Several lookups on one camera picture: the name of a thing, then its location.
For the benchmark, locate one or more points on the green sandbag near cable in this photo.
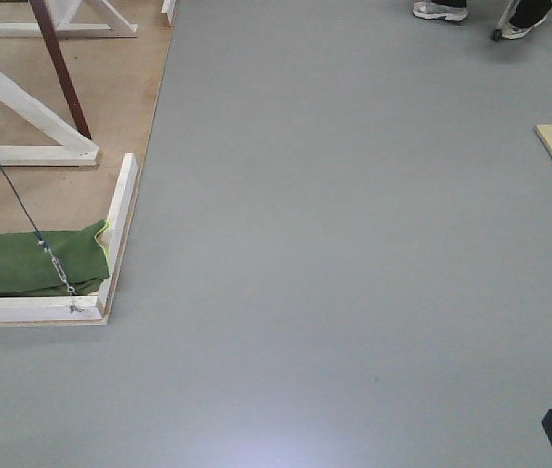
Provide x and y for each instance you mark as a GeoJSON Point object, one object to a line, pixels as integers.
{"type": "Point", "coordinates": [26, 270]}

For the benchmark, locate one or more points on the grey right sneaker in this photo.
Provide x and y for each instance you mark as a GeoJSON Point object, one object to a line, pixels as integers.
{"type": "Point", "coordinates": [512, 32]}

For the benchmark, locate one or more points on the grey left sneaker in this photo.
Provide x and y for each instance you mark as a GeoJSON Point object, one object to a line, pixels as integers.
{"type": "Point", "coordinates": [451, 11]}

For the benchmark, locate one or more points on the white edge rail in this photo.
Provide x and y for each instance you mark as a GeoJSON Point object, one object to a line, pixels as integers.
{"type": "Point", "coordinates": [113, 237]}

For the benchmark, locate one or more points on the white wooden support frame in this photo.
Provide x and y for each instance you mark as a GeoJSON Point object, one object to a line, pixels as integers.
{"type": "Point", "coordinates": [71, 149]}

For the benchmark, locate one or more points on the metal turnbuckle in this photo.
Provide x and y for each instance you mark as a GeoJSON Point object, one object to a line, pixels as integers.
{"type": "Point", "coordinates": [70, 289]}

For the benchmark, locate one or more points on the brown wooden door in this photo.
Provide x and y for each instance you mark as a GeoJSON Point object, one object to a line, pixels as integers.
{"type": "Point", "coordinates": [44, 22]}

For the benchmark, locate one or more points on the white front rail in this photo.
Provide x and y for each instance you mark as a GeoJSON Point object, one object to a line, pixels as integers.
{"type": "Point", "coordinates": [41, 309]}

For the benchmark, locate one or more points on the black trouser leg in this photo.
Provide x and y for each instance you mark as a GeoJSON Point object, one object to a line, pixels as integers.
{"type": "Point", "coordinates": [529, 13]}

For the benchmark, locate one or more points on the plywood base platform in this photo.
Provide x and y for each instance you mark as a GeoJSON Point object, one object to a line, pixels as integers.
{"type": "Point", "coordinates": [79, 84]}

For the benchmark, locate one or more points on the far white wooden frame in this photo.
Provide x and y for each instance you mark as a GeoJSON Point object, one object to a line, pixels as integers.
{"type": "Point", "coordinates": [110, 22]}

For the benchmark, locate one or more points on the grey sneaker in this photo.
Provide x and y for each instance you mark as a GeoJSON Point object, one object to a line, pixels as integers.
{"type": "Point", "coordinates": [512, 32]}
{"type": "Point", "coordinates": [451, 11]}

